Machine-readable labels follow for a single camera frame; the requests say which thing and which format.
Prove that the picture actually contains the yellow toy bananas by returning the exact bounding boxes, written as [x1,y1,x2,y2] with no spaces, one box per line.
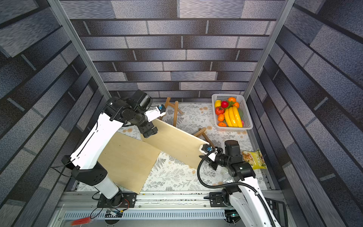
[224,106,244,128]

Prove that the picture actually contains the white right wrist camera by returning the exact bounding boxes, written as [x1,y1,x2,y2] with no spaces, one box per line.
[199,144,216,154]

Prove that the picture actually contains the orange toy fruit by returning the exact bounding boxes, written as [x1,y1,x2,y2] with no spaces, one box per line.
[228,97,236,104]

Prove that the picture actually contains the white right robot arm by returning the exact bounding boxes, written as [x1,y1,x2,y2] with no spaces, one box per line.
[197,140,281,227]

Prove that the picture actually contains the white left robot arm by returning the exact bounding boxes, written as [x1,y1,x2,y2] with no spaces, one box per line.
[61,90,166,208]

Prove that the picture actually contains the black calculator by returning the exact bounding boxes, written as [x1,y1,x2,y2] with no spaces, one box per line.
[266,198,288,227]

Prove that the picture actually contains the aluminium corner post left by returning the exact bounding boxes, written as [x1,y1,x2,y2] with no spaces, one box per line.
[47,0,111,100]

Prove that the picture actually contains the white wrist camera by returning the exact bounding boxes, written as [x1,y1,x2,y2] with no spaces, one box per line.
[144,105,166,122]
[199,144,216,154]

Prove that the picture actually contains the red toy tomato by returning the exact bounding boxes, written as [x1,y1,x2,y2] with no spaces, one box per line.
[215,107,225,116]

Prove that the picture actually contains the red toy apple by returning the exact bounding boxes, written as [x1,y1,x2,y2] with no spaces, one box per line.
[221,101,229,108]

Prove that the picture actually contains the aluminium corner post right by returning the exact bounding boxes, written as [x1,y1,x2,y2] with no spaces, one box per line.
[244,0,295,100]

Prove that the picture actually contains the aluminium corner post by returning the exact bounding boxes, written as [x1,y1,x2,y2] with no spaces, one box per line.
[244,0,295,100]
[47,0,111,100]

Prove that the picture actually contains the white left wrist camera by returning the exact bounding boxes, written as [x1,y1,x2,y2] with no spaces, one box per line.
[144,105,166,122]

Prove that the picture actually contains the yellow toy lemon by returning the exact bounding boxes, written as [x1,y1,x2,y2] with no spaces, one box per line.
[214,100,222,108]

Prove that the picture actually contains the yellow snack bag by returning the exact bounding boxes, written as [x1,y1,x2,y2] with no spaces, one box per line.
[242,149,267,170]

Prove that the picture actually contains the small wooden easel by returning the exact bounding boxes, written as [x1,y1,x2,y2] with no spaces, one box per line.
[158,97,184,127]

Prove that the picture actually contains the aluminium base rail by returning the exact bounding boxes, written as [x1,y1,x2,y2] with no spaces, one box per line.
[49,191,264,227]

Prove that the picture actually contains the white plastic fruit basket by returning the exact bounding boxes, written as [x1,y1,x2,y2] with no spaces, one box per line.
[212,94,253,132]

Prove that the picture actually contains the small orange toy tangerine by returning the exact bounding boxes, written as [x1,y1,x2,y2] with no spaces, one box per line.
[217,113,225,122]

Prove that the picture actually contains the thin plywood board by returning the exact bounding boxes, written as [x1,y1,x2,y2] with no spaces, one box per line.
[141,119,207,169]
[98,132,161,193]

